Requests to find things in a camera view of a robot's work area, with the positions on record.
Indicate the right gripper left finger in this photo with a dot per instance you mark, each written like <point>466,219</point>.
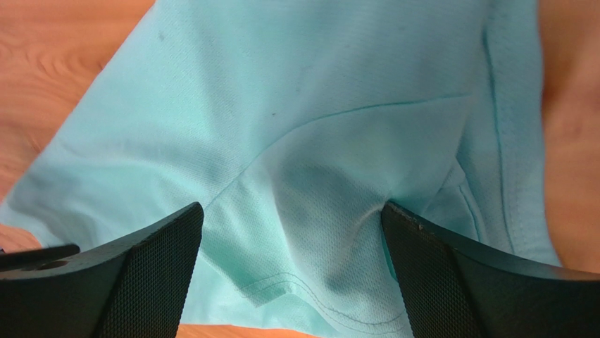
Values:
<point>134,286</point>

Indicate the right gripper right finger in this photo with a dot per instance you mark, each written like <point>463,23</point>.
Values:
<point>453,286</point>

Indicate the mint green t shirt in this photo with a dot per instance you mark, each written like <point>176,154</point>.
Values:
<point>292,123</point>

